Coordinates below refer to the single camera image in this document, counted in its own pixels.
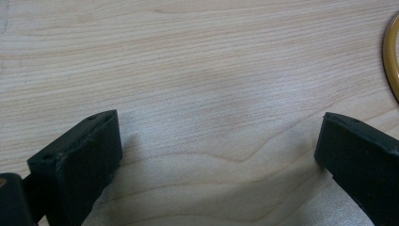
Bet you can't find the yellow rimmed plate edge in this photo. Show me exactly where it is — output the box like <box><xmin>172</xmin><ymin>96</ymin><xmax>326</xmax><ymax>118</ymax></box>
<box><xmin>382</xmin><ymin>12</ymin><xmax>399</xmax><ymax>103</ymax></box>

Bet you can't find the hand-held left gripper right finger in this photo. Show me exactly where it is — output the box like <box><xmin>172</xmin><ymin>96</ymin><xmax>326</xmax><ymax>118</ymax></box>
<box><xmin>313</xmin><ymin>111</ymin><xmax>399</xmax><ymax>226</ymax></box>

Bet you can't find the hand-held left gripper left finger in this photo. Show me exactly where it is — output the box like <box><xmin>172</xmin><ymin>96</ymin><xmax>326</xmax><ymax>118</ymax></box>
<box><xmin>26</xmin><ymin>109</ymin><xmax>123</xmax><ymax>226</ymax></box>

